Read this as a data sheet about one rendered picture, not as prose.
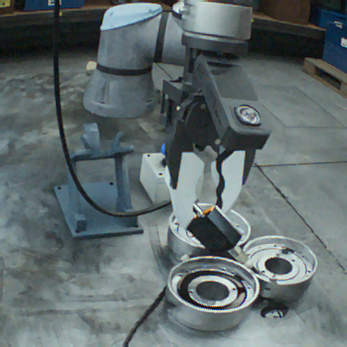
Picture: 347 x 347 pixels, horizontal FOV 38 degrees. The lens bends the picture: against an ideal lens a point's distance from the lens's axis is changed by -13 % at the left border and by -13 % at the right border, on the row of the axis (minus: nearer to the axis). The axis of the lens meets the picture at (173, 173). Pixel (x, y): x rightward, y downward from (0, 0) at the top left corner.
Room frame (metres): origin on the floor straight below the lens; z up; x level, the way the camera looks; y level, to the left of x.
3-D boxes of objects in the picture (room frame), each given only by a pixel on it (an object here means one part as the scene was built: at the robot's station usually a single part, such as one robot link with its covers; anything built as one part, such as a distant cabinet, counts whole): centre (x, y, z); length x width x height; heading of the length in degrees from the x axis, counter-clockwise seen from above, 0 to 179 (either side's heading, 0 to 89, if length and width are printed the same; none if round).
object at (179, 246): (0.59, -0.06, 0.82); 0.10 x 0.10 x 0.04
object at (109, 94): (1.05, 0.13, 0.85); 0.15 x 0.15 x 0.10
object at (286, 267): (0.53, -0.15, 0.82); 0.10 x 0.10 x 0.04
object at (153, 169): (0.74, 0.00, 0.82); 0.08 x 0.07 x 0.05; 24
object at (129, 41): (1.05, 0.12, 0.97); 0.13 x 0.12 x 0.14; 92
